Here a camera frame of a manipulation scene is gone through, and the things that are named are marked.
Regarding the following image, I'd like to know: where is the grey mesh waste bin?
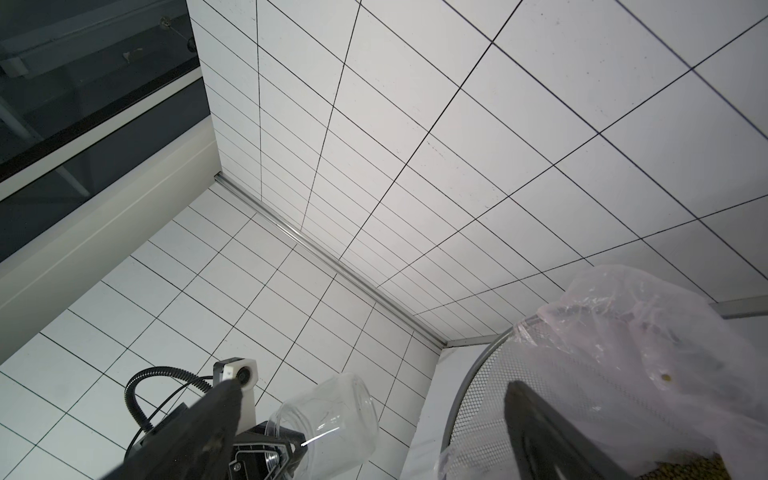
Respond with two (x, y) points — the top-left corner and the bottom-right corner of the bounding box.
(440, 311), (768, 480)

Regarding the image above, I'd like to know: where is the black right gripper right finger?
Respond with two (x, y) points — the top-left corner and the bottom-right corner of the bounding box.
(504, 381), (630, 479)

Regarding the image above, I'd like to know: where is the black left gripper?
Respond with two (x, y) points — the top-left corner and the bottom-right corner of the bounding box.
(227, 421), (308, 480)

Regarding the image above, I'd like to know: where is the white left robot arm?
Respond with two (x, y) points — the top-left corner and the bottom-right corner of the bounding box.
(113, 357), (308, 479)

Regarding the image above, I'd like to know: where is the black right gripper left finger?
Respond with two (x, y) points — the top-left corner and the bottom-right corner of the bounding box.
(105, 382), (239, 480)

